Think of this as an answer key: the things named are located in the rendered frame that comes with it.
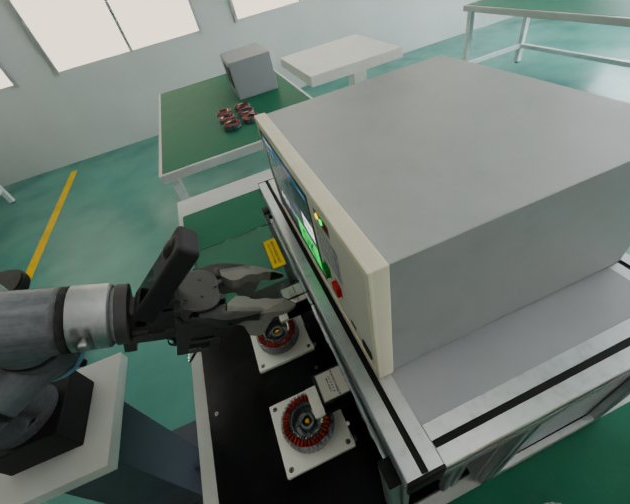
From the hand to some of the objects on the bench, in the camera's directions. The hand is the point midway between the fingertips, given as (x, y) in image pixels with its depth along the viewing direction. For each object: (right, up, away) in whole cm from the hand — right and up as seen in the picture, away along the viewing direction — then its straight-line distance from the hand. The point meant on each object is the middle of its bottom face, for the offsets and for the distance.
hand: (281, 286), depth 45 cm
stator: (-5, -18, +42) cm, 46 cm away
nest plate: (+4, -34, +25) cm, 42 cm away
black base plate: (+1, -27, +36) cm, 45 cm away
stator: (+4, -33, +24) cm, 41 cm away
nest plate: (-5, -19, +43) cm, 47 cm away
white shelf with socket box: (+21, +49, +108) cm, 120 cm away
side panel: (+48, -32, +18) cm, 61 cm away
